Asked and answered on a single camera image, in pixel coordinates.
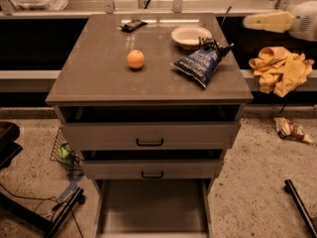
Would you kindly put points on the middle grey drawer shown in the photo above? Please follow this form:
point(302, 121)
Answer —
point(152, 169)

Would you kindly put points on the brown snack bag on floor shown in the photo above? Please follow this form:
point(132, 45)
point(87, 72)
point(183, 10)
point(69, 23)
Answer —
point(289, 130)

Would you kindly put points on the wire basket with green item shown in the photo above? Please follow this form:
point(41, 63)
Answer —
point(63, 155)

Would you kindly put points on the grey drawer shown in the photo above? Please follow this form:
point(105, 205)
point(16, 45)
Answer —
point(150, 136)
point(152, 169)
point(153, 208)

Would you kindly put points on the dark snack bar wrapper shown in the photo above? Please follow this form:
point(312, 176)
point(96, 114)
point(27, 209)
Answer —
point(133, 25)

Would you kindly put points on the grey drawer cabinet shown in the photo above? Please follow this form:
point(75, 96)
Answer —
point(96, 85)

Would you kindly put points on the orange fruit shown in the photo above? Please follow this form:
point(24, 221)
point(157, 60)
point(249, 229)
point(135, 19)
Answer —
point(135, 59)

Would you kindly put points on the blue chip bag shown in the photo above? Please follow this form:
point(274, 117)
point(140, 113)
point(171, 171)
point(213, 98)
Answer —
point(202, 63)

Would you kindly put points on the white bowl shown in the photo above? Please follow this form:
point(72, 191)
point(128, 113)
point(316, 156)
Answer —
point(188, 37)

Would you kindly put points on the blue tape strip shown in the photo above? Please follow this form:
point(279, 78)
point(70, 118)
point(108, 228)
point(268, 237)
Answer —
point(71, 188)

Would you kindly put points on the yellow crumpled cloth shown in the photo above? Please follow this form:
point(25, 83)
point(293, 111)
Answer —
point(279, 70)

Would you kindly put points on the black bar right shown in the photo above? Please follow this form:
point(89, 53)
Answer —
point(310, 222)

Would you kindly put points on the top grey drawer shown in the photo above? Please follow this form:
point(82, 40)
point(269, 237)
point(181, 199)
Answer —
point(150, 136)

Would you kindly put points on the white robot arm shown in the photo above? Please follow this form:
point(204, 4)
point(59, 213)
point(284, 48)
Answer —
point(300, 22)

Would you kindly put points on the black stand left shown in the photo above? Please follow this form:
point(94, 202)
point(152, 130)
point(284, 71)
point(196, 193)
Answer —
point(9, 149)

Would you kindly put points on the bottom grey drawer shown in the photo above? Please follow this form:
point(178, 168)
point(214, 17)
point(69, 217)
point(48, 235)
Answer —
point(153, 208)

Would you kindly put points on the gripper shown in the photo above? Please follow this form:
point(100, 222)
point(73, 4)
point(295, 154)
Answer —
point(304, 21)

